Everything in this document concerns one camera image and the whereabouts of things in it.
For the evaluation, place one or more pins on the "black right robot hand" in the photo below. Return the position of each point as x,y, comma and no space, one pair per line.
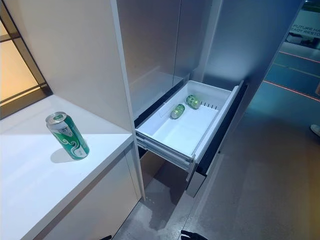
188,235

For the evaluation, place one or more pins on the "white fridge drawer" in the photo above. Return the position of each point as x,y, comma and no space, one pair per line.
190,125

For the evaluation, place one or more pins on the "green drink can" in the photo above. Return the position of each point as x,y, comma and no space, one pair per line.
177,111
193,102
72,140

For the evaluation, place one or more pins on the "silver fridge door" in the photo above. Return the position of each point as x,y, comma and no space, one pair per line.
150,37

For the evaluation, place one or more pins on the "white counter cabinet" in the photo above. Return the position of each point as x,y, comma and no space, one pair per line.
37,187

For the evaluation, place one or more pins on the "white shoe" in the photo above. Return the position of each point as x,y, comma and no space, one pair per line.
316,130

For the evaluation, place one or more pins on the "grey metallic side panel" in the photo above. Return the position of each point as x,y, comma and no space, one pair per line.
262,37

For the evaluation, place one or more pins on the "tall white cabinet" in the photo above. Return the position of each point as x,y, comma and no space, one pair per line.
75,50

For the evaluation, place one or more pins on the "white sign with lettering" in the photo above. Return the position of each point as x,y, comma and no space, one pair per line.
307,37

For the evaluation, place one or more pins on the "dark framed orange window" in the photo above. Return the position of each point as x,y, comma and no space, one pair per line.
15,65

